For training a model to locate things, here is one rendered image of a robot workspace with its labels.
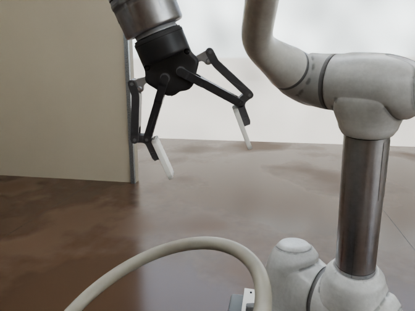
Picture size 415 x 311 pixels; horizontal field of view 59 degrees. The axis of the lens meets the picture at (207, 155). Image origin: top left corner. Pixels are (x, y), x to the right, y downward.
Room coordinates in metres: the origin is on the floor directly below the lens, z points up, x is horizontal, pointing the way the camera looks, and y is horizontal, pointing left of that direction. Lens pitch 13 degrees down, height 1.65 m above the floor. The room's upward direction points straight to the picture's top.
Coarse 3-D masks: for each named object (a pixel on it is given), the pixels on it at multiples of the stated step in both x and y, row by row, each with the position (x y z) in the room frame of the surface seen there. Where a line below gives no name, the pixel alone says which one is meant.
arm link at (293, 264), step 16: (288, 240) 1.05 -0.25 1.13; (272, 256) 1.01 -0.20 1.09; (288, 256) 0.97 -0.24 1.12; (304, 256) 0.97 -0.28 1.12; (272, 272) 0.99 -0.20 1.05; (288, 272) 0.95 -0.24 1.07; (304, 272) 0.94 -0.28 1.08; (272, 288) 0.98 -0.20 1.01; (288, 288) 0.94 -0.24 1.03; (304, 288) 0.92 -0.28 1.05; (272, 304) 0.98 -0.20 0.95; (288, 304) 0.94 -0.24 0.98; (304, 304) 0.91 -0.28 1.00
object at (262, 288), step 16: (176, 240) 0.83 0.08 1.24; (192, 240) 0.80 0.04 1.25; (208, 240) 0.77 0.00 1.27; (224, 240) 0.75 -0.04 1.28; (144, 256) 0.81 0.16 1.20; (160, 256) 0.81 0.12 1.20; (240, 256) 0.68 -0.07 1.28; (256, 256) 0.66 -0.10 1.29; (112, 272) 0.79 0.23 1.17; (128, 272) 0.80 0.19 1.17; (256, 272) 0.60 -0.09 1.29; (96, 288) 0.76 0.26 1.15; (256, 288) 0.57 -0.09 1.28; (80, 304) 0.72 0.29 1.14; (256, 304) 0.53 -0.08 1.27
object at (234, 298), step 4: (232, 296) 1.24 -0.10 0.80; (236, 296) 1.24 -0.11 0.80; (240, 296) 1.24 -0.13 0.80; (232, 300) 1.22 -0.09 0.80; (236, 300) 1.22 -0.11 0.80; (240, 300) 1.22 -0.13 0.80; (232, 304) 1.19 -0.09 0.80; (236, 304) 1.19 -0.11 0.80; (240, 304) 1.19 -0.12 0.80; (228, 308) 1.18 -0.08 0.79; (232, 308) 1.17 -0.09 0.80; (236, 308) 1.17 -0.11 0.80; (240, 308) 1.17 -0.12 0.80
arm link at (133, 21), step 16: (128, 0) 0.51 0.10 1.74; (144, 0) 0.51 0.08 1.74; (160, 0) 0.51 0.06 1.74; (176, 0) 0.55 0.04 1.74; (128, 16) 0.51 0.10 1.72; (144, 16) 0.51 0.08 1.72; (160, 16) 0.51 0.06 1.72; (176, 16) 0.53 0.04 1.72; (128, 32) 0.52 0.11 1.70; (144, 32) 0.52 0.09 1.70
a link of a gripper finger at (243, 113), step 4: (240, 96) 0.56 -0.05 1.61; (244, 96) 0.56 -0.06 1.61; (244, 100) 0.56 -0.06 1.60; (240, 108) 0.56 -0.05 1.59; (244, 108) 0.56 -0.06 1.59; (240, 112) 0.56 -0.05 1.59; (244, 112) 0.56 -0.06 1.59; (244, 116) 0.56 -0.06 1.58; (248, 116) 0.56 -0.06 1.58; (244, 120) 0.56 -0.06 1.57; (248, 120) 0.56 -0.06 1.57; (244, 124) 0.56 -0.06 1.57; (248, 124) 0.56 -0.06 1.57
